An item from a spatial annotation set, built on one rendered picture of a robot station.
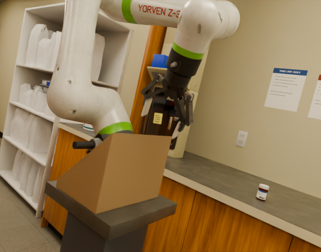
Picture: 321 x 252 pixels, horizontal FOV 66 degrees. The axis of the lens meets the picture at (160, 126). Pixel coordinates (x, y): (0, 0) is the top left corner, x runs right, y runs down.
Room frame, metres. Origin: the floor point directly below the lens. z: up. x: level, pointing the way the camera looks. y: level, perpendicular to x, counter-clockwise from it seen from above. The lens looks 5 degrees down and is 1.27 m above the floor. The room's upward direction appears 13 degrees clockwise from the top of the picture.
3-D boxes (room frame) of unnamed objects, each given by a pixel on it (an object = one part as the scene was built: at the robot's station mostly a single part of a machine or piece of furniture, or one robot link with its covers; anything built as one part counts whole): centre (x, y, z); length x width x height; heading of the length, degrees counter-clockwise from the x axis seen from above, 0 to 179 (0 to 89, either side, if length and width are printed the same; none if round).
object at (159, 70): (1.71, 0.03, 1.46); 0.32 x 0.12 x 0.10; 52
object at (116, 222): (0.83, 0.10, 0.92); 0.32 x 0.32 x 0.04; 54
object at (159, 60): (1.76, 0.09, 1.56); 0.10 x 0.10 x 0.09; 52
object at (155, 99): (1.75, 0.00, 1.19); 0.30 x 0.01 x 0.40; 51
